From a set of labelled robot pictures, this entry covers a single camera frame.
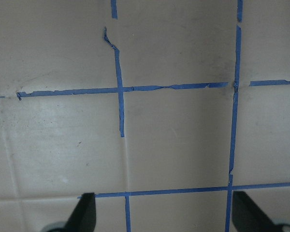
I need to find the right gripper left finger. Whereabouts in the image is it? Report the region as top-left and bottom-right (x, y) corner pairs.
(65, 193), (97, 232)

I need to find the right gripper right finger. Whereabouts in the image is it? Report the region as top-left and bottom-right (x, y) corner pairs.
(232, 191), (290, 232)

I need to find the brown paper table cover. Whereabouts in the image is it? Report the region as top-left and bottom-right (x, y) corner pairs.
(0, 0), (290, 232)

